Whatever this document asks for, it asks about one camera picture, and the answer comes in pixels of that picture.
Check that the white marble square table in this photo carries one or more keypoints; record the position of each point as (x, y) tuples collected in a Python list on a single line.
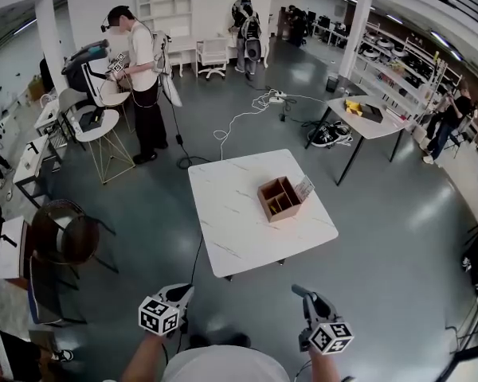
[(231, 205)]

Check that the white shelf cabinet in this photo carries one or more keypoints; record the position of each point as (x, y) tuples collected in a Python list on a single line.
[(163, 2)]

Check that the dark round wicker chair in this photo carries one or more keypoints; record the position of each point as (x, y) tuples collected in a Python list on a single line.
[(69, 233)]

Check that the yellow object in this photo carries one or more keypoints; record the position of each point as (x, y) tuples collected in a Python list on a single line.
[(352, 106)]

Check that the person's white shirt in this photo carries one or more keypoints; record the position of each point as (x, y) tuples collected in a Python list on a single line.
[(223, 366)]

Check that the black bag white print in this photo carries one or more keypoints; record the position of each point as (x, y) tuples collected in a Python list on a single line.
[(476, 273)]

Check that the black waste bin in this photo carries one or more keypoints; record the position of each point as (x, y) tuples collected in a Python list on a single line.
[(331, 84)]

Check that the white power strip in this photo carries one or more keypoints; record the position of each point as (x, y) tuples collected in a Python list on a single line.
[(277, 96)]

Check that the brown wooden compartment box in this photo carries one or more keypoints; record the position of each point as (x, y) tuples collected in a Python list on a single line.
[(287, 211)]

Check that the printed white card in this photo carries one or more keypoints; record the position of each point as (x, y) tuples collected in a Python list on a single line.
[(306, 187)]

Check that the white side table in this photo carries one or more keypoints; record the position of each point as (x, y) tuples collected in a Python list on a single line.
[(32, 157)]

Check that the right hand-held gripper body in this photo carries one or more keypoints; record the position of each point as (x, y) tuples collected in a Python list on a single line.
[(322, 316)]

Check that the black open case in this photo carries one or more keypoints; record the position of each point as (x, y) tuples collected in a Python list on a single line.
[(89, 119)]

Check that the person's left forearm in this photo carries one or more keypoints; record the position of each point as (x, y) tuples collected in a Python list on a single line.
[(143, 356)]

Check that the person's black trousers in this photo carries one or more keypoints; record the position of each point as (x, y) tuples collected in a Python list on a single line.
[(235, 340)]

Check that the white desk curved legs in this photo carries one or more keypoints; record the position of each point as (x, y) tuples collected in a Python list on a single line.
[(181, 46)]

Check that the white office chair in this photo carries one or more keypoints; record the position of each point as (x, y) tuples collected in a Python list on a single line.
[(213, 52)]

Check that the white shelving rack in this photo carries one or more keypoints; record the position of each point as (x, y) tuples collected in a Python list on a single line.
[(398, 66)]

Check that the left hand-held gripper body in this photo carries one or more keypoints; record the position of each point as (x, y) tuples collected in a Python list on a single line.
[(159, 313)]

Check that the grey chair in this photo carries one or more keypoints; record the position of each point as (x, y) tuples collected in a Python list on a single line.
[(69, 102)]

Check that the round white table gold legs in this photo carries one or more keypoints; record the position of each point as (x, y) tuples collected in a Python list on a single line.
[(113, 98), (109, 119)]

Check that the person's right forearm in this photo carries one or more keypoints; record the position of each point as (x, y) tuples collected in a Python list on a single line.
[(328, 368)]

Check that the black metal stand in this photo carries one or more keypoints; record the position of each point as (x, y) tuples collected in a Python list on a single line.
[(468, 334)]

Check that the white desk black legs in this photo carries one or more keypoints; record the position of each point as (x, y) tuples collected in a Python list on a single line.
[(366, 127)]

